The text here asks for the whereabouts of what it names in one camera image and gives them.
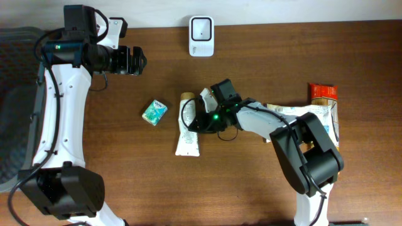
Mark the orange noodle packet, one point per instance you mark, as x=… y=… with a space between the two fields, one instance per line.
x=327 y=95

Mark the green Kleenex tissue pack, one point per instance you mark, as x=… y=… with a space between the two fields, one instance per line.
x=154 y=112

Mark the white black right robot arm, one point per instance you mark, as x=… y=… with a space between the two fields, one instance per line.
x=308 y=158

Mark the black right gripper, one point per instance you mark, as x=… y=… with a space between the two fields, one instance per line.
x=205 y=117

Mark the white tube gold cap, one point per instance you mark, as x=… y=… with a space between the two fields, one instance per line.
x=188 y=140

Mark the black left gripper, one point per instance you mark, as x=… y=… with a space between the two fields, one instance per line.
x=134 y=60

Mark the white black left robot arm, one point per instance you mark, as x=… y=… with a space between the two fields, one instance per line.
x=58 y=183

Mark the grey plastic mesh basket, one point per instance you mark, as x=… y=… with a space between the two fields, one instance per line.
x=21 y=102

